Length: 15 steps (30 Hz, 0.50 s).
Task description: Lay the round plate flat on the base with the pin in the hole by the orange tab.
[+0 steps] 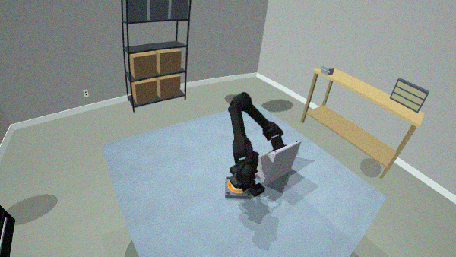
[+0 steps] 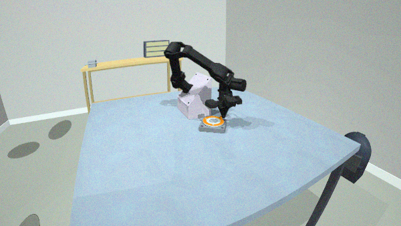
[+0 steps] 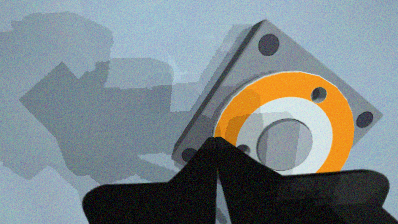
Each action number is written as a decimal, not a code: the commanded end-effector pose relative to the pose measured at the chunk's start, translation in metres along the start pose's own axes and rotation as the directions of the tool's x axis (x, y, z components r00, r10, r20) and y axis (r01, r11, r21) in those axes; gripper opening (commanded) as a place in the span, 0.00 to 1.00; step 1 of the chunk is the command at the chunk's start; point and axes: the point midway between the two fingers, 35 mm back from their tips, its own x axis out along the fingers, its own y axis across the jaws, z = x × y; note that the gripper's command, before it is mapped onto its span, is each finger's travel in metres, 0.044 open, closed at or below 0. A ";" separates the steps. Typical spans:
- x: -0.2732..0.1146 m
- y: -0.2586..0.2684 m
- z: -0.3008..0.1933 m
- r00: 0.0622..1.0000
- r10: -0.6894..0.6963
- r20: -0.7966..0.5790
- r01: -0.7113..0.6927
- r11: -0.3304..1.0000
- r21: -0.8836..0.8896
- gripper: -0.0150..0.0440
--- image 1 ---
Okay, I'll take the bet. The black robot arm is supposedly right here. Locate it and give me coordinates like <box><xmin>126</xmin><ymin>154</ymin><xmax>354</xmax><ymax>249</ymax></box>
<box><xmin>228</xmin><ymin>92</ymin><xmax>287</xmax><ymax>189</ymax></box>

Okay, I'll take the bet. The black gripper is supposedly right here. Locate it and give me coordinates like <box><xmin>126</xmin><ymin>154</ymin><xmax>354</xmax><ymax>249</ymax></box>
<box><xmin>230</xmin><ymin>165</ymin><xmax>264</xmax><ymax>197</ymax></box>

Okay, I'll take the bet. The orange round plate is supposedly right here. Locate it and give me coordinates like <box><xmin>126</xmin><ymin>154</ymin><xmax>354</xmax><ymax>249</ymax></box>
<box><xmin>228</xmin><ymin>181</ymin><xmax>248</xmax><ymax>194</ymax></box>

